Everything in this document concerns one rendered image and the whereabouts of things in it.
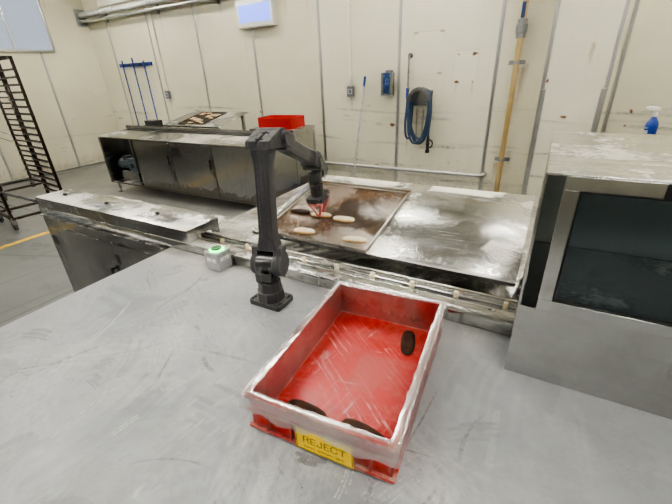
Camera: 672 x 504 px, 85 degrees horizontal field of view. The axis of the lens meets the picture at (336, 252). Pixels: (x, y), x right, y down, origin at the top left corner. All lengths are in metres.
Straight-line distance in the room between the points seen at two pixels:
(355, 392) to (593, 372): 0.52
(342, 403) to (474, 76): 4.27
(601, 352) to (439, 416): 0.36
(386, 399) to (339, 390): 0.11
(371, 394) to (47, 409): 0.74
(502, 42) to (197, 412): 4.45
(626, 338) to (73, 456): 1.13
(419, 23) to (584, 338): 4.37
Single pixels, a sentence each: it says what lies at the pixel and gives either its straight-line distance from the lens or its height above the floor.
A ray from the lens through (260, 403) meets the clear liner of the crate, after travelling 0.78.
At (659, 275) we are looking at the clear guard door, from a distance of 0.88.
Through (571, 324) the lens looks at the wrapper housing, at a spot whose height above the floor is 0.99.
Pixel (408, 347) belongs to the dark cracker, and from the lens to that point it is 1.01.
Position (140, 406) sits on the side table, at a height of 0.82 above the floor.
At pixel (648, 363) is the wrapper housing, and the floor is 0.94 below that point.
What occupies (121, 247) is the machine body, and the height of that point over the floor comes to 0.74.
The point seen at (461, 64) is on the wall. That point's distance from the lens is 4.81.
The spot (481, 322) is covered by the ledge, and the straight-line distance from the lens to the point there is 1.12.
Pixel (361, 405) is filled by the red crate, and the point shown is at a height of 0.82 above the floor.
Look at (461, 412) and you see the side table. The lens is 0.90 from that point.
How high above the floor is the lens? 1.49
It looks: 26 degrees down
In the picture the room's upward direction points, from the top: 3 degrees counter-clockwise
